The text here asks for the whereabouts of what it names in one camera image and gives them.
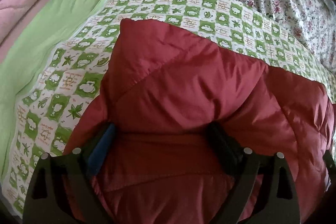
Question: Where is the green white patterned quilt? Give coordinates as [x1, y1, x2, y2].
[1, 0, 335, 217]

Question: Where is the red quilted jacket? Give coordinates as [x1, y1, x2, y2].
[64, 19, 335, 223]

